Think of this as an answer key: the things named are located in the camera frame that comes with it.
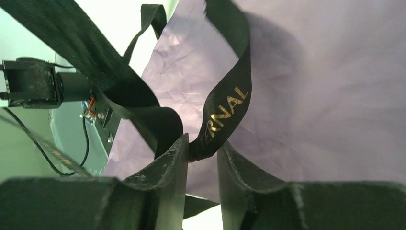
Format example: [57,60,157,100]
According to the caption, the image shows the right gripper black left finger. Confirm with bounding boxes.
[0,134,189,230]

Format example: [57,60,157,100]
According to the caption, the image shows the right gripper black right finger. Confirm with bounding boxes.
[217,143,406,230]

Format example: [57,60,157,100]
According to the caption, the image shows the purple pink wrapping paper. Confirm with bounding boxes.
[103,0,406,184]

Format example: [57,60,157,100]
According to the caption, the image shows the black ribbon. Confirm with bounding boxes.
[0,0,252,219]

